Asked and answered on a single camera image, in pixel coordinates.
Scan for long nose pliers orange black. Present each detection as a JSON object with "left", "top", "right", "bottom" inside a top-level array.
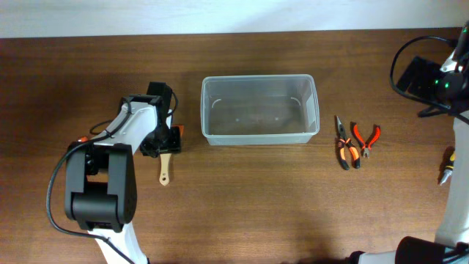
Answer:
[{"left": 335, "top": 116, "right": 361, "bottom": 170}]

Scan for small red cutting pliers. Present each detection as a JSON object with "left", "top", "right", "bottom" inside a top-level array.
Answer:
[{"left": 351, "top": 122, "right": 381, "bottom": 158}]

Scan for screwdriver black yellow handle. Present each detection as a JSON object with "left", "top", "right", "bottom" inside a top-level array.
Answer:
[{"left": 438, "top": 147, "right": 456, "bottom": 186}]

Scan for clear plastic container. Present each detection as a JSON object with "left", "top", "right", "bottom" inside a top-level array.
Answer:
[{"left": 200, "top": 74, "right": 320, "bottom": 146}]

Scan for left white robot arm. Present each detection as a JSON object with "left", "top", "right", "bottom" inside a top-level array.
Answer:
[{"left": 62, "top": 82, "right": 182, "bottom": 263}]

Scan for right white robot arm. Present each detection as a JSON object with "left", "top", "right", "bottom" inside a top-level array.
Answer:
[{"left": 345, "top": 24, "right": 468, "bottom": 264}]

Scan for orange scraper wooden handle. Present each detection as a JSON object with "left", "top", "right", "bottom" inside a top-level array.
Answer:
[{"left": 158, "top": 124, "right": 185, "bottom": 186}]

